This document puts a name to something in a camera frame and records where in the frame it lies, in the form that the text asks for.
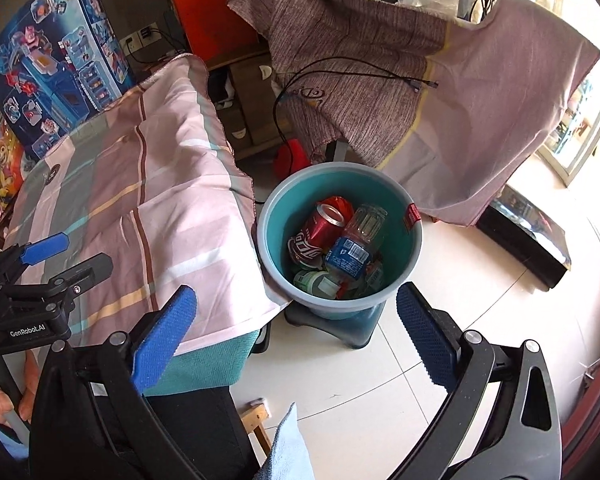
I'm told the red round toy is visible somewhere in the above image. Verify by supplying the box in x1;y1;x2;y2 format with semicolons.
274;139;312;177

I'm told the teal table cover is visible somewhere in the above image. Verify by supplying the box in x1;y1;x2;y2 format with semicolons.
142;327;261;397

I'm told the red soda can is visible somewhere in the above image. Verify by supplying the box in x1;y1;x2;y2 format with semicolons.
287;200;348;266

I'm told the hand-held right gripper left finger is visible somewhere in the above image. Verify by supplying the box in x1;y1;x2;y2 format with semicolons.
29;284;201;480

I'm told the black flat box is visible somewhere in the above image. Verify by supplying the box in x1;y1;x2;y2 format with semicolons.
475;184;573;290

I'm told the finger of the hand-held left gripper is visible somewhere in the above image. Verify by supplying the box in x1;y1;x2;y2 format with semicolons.
7;252;115;312
0;232;71;286

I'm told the pink grey checked tablecloth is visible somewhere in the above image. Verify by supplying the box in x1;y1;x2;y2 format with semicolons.
2;52;291;356

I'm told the wooden drawer cabinet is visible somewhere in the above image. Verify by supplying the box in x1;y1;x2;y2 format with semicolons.
207;50;301;161

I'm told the teal plastic bin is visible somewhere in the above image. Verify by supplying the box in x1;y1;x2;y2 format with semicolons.
256;161;424;321

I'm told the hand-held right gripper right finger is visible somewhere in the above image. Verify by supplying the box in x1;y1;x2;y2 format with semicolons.
390;282;563;480

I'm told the clear bottle with blue label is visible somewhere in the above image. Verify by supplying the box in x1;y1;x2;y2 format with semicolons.
325;204;390;281

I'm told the red gift bag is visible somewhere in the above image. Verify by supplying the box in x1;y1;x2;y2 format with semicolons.
161;0;261;67

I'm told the brown and pink draped cloth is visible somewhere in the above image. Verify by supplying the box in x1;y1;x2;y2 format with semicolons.
228;0;600;226

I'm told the black cable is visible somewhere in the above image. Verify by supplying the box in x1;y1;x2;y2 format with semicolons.
272;57;440;171

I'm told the dark teal plastic stool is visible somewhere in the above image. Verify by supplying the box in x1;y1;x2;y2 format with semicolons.
284;301;387;350

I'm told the blue toy box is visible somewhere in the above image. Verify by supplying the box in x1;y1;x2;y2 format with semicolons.
0;0;138;161

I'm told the small wooden stool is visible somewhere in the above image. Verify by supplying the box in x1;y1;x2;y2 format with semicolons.
240;399;273;453

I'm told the white wall socket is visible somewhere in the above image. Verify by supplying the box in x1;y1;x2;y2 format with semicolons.
120;22;161;53

